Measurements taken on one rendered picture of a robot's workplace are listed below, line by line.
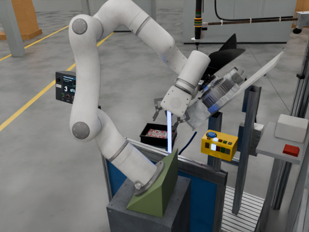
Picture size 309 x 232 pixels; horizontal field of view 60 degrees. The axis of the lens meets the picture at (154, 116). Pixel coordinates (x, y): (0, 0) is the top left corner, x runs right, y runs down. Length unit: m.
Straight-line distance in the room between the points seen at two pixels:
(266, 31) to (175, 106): 6.43
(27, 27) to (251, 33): 6.52
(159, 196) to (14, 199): 2.00
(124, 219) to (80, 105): 0.52
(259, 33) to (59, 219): 6.22
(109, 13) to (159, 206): 0.78
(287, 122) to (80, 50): 1.29
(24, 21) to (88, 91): 8.40
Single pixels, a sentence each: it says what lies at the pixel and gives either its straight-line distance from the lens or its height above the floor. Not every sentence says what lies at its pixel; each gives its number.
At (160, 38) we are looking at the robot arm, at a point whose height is 1.59.
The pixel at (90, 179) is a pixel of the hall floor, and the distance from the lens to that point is 2.82.
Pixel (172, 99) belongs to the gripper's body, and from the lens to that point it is 1.06.
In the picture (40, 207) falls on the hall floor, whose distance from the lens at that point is 2.72.
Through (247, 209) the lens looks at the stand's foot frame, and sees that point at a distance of 2.43.
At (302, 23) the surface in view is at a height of 1.52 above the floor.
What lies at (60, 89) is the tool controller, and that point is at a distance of 1.88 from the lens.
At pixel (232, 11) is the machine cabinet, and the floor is 0.79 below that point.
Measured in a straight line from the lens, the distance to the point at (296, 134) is 1.83.
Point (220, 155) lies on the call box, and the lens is 1.38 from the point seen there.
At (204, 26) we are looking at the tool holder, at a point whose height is 1.52.
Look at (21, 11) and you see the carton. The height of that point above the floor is 0.78.
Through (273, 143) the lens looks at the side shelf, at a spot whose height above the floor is 0.86.
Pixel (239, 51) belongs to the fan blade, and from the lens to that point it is 1.61.
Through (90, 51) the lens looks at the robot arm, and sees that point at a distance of 1.08.
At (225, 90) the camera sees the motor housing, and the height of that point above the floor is 1.15.
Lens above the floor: 1.84
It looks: 29 degrees down
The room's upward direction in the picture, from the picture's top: 3 degrees counter-clockwise
